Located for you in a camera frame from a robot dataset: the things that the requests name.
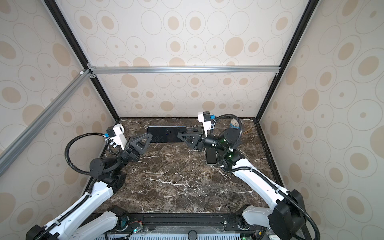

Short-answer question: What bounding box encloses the light blue phone case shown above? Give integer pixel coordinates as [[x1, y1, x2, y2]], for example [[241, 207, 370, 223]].
[[206, 148, 218, 165]]

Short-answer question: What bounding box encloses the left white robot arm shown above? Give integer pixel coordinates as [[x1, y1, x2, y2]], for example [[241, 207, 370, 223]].
[[26, 133, 153, 240]]

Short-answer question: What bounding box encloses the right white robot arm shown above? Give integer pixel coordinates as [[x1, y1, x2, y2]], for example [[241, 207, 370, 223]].
[[178, 127, 307, 240]]

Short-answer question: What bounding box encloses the open tin can blue label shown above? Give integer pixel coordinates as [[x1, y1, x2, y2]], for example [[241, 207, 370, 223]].
[[230, 119, 243, 129]]

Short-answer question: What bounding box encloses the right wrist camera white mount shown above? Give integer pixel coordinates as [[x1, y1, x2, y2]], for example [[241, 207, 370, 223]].
[[198, 111, 216, 137]]

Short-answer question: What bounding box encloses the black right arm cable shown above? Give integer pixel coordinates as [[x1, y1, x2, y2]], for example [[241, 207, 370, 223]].
[[212, 113, 321, 240]]

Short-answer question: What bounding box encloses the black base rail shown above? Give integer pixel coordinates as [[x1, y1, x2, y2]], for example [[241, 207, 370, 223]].
[[96, 213, 275, 240]]

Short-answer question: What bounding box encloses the silver aluminium rail back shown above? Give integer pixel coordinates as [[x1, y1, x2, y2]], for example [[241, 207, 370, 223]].
[[91, 65, 280, 74]]

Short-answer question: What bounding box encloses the silver aluminium rail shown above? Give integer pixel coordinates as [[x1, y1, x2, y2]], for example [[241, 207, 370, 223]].
[[91, 65, 280, 74], [1, 70, 91, 175]]

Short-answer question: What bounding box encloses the silver aluminium rail left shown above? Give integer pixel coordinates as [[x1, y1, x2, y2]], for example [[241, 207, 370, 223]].
[[1, 70, 91, 175]]

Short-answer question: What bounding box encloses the black vertical frame post right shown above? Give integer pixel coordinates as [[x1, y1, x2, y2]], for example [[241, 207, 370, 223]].
[[255, 0, 320, 123]]

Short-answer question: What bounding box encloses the black vertical frame post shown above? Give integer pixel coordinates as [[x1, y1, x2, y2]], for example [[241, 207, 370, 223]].
[[44, 0, 121, 123], [255, 0, 320, 123]]

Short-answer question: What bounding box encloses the black vertical frame post left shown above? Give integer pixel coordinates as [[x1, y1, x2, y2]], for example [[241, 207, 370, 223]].
[[44, 0, 121, 123]]

